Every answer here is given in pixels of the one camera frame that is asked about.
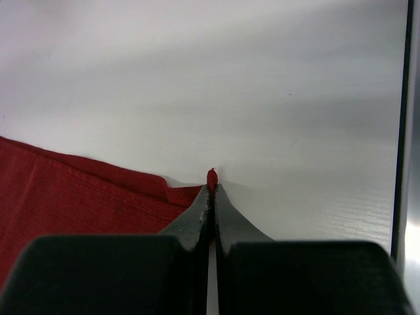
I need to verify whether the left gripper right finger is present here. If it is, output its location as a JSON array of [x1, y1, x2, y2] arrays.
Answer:
[[214, 185, 414, 314]]

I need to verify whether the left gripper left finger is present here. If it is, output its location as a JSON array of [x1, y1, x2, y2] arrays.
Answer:
[[1, 186, 211, 314]]

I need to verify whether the left aluminium side rail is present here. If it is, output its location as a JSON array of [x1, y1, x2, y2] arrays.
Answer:
[[392, 0, 420, 280]]

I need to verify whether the dark red cloth napkin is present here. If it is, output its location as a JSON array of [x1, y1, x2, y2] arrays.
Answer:
[[1, 138, 200, 280]]

